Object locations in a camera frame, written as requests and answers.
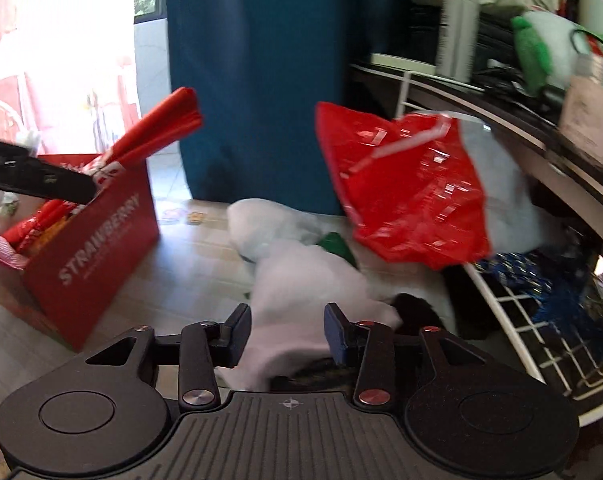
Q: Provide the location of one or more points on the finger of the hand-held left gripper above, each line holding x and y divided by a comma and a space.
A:
31, 175

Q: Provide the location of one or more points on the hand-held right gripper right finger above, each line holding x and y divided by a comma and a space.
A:
334, 335

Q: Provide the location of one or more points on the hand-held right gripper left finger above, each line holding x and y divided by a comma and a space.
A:
241, 332

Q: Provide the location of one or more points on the cream plastic bag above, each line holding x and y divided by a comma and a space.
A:
28, 141

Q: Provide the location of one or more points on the white bags pile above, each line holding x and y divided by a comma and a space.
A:
301, 280

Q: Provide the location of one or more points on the red cardboard box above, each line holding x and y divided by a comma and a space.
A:
96, 270

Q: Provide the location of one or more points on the red plastic packet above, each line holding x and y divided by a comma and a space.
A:
156, 130

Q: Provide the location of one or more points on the checked floral mat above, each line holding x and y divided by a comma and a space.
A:
191, 260

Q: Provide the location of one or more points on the black cloth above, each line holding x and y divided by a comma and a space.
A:
419, 310

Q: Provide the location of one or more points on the red printed backdrop cloth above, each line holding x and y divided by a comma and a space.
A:
56, 35

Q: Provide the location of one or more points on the red plastic bag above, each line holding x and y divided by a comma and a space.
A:
406, 200

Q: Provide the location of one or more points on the white shopping bag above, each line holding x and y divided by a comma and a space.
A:
504, 185

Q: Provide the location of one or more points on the blue tinsel garland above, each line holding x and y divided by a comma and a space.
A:
556, 285

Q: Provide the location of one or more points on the blue curtain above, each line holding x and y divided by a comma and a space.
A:
281, 85

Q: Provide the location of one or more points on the pale notepad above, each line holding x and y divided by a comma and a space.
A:
401, 59

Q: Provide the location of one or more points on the black appliance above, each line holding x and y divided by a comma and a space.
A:
426, 35

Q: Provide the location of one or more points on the clear plastic jar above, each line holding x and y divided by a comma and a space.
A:
589, 110

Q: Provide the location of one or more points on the green and white plush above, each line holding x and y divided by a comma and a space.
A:
531, 50

